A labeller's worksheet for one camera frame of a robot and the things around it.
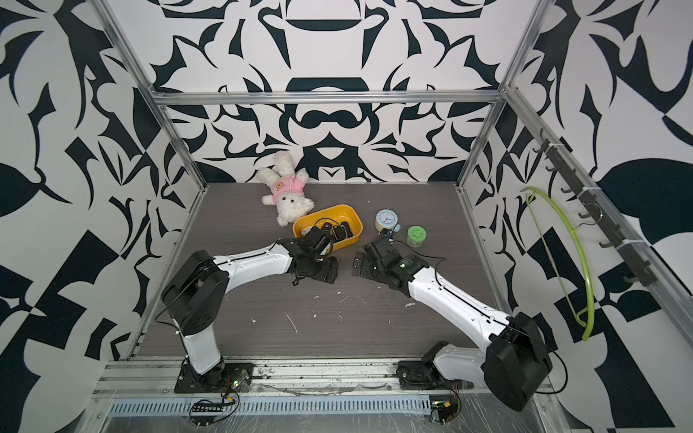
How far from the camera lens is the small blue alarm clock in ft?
3.41

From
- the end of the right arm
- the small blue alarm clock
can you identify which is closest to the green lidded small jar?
the small blue alarm clock

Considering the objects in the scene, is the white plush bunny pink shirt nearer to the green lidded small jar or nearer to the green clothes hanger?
the green lidded small jar

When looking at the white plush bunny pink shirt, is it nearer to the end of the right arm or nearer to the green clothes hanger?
the end of the right arm

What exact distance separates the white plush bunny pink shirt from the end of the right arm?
422 millimetres

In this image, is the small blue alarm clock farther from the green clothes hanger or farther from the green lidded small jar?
the green clothes hanger

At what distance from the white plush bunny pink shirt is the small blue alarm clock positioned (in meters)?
0.26

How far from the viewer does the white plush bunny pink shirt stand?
1041mm

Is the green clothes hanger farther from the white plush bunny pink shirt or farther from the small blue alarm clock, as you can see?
the white plush bunny pink shirt

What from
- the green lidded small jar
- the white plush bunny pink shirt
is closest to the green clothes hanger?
the green lidded small jar

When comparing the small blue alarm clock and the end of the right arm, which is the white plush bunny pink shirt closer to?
the small blue alarm clock

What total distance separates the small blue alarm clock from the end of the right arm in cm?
33

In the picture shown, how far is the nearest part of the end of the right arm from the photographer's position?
0.57 meters

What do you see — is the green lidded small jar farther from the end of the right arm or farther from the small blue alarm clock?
the end of the right arm
